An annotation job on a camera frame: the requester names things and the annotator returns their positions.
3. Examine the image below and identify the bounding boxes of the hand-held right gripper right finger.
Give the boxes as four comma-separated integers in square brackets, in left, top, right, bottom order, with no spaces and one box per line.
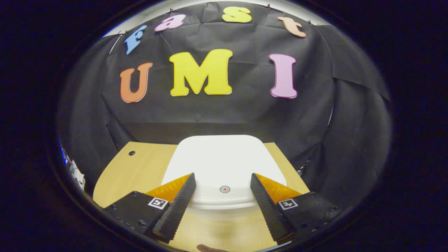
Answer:
[250,173,343,245]

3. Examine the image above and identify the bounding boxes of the black backdrop cloth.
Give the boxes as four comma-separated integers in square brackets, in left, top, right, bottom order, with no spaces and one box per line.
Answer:
[56,2,392,217]

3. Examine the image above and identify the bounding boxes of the wooden desktop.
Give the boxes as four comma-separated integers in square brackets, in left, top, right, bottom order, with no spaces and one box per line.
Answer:
[93,141,310,252]

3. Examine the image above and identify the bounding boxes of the white desktop garbage bin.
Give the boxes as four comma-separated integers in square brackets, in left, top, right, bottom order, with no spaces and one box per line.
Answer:
[161,135,287,211]

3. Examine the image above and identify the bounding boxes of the white side table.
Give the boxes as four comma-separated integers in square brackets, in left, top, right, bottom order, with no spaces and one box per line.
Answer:
[68,159,86,191]

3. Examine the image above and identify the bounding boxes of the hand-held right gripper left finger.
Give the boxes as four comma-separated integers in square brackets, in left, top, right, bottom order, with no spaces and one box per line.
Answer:
[103,173,197,244]

